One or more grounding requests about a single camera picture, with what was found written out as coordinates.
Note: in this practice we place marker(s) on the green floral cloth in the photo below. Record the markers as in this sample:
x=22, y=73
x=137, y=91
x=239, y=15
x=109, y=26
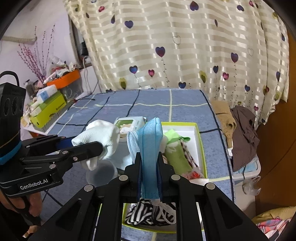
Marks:
x=176, y=158

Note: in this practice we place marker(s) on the black white striped cloth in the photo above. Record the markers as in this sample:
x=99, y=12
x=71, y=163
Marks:
x=140, y=213

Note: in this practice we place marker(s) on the wooden wardrobe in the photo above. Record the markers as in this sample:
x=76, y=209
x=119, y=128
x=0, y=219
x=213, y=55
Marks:
x=276, y=150

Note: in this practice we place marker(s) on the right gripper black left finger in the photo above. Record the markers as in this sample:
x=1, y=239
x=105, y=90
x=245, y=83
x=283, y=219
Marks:
x=123, y=189

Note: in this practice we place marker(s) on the blue plaid bedsheet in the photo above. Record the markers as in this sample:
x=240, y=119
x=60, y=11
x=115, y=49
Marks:
x=169, y=105

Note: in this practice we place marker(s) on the tan knitted garment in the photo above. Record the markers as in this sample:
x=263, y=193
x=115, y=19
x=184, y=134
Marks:
x=224, y=115

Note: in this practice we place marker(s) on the green white flat box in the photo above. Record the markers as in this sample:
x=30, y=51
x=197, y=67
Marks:
x=40, y=107

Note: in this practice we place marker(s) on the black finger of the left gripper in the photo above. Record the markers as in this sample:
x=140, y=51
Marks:
x=68, y=155
x=52, y=142

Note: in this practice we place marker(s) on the orange plastic tray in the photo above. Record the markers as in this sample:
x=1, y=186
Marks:
x=65, y=80

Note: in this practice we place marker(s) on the beige towel red stripes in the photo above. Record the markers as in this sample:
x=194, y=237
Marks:
x=165, y=159

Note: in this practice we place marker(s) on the blue white tissue box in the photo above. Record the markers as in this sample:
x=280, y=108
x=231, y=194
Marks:
x=46, y=93

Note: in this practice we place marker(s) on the pink decorative branches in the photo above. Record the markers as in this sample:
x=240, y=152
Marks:
x=35, y=53

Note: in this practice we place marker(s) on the person left hand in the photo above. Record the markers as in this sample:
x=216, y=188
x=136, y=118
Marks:
x=30, y=205

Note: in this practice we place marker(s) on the heart pattern curtain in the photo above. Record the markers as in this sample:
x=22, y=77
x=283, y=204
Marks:
x=236, y=51

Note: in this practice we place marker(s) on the white towel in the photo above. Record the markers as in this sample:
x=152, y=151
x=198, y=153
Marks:
x=163, y=144

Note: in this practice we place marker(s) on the white green sock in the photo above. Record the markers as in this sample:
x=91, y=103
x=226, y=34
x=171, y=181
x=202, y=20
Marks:
x=101, y=131

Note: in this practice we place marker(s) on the wet wipes pack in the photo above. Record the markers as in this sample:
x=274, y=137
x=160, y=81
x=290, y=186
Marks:
x=121, y=158

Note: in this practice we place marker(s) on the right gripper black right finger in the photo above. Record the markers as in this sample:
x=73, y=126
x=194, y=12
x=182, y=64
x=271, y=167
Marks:
x=176, y=189

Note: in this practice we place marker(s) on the white plastic storage bin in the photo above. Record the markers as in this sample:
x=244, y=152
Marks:
x=251, y=170

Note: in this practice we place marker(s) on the lime green cardboard box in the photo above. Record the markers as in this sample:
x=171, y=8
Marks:
x=42, y=118

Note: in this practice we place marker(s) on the small striped cloth bundle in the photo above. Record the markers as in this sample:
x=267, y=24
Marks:
x=163, y=213

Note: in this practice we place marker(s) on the bright green cloth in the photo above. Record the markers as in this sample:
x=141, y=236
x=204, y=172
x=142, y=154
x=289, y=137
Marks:
x=173, y=136

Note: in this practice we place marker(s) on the colourful plaid blanket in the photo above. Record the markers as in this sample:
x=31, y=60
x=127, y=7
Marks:
x=273, y=222

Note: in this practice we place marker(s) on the clear plastic bag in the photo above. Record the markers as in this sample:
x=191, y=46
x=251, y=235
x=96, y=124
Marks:
x=250, y=187

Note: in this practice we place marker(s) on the green white box lid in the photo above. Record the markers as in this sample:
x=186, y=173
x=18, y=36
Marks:
x=194, y=153

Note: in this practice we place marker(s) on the brown checked shirt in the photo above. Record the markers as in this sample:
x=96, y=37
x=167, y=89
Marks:
x=245, y=138

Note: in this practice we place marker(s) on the blue face mask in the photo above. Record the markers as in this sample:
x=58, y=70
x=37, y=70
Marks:
x=146, y=141

